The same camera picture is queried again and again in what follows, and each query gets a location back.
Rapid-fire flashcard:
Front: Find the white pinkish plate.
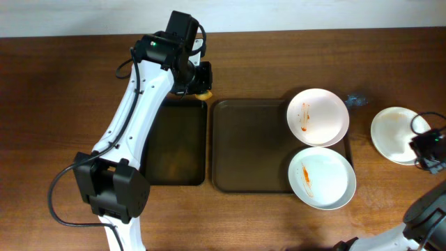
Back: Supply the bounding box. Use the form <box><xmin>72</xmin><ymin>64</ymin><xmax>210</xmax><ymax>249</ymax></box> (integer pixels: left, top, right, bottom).
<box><xmin>286</xmin><ymin>89</ymin><xmax>350</xmax><ymax>147</ymax></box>

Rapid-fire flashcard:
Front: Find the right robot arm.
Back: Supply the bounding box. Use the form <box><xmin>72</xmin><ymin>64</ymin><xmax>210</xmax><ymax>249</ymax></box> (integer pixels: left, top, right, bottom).
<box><xmin>333</xmin><ymin>129</ymin><xmax>445</xmax><ymax>251</ymax></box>

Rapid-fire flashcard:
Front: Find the green yellow sponge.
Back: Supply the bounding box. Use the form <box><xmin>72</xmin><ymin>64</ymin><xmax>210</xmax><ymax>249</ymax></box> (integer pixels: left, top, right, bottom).
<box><xmin>194</xmin><ymin>91</ymin><xmax>213</xmax><ymax>101</ymax></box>

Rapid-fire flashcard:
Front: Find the brown tray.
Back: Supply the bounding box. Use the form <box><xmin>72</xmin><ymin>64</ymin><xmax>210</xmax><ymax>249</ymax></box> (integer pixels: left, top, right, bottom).
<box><xmin>211</xmin><ymin>98</ymin><xmax>353</xmax><ymax>194</ymax></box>

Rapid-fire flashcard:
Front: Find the black tray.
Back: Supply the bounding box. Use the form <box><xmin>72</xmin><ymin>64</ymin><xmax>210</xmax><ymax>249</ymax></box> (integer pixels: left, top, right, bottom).
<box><xmin>142</xmin><ymin>100</ymin><xmax>208</xmax><ymax>186</ymax></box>

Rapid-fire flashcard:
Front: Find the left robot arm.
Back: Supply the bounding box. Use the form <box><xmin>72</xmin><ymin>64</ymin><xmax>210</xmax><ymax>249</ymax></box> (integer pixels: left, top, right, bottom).
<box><xmin>73</xmin><ymin>11</ymin><xmax>212</xmax><ymax>250</ymax></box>

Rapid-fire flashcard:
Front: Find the white bluish plate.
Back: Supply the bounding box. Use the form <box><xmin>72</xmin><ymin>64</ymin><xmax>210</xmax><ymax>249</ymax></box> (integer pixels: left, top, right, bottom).
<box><xmin>288</xmin><ymin>147</ymin><xmax>357</xmax><ymax>211</ymax></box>

